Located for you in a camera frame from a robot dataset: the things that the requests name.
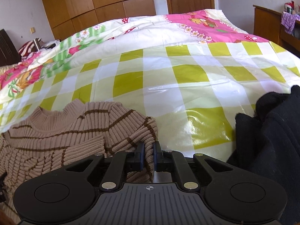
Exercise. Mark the wall switch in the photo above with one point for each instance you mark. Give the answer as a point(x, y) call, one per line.
point(32, 30)

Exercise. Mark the green checkered plastic sheet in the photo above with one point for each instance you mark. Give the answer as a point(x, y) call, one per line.
point(164, 79)

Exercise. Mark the steel thermos bottle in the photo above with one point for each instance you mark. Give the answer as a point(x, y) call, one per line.
point(37, 44)

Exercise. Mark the black garment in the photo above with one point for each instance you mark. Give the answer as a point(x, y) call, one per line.
point(274, 133)

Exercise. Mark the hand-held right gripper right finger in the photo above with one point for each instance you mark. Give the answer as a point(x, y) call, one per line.
point(155, 157)

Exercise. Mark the wooden wardrobe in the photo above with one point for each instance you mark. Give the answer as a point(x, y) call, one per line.
point(93, 4)

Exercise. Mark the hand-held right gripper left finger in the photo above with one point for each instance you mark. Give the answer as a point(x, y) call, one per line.
point(141, 157)

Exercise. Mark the red white striped pillow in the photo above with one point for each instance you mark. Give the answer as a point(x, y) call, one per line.
point(27, 48)

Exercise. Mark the pink floral cartoon quilt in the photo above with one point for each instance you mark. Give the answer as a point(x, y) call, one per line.
point(145, 32)

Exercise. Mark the red white plush toy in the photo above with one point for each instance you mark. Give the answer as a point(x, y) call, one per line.
point(289, 6)

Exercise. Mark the purple patterned cloth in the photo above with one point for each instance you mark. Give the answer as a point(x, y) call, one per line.
point(289, 21)

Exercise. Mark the dark wooden headboard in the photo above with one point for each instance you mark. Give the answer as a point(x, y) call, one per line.
point(8, 49)

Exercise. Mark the tan brown-striped ribbed sweater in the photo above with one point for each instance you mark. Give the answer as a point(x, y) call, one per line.
point(58, 136)

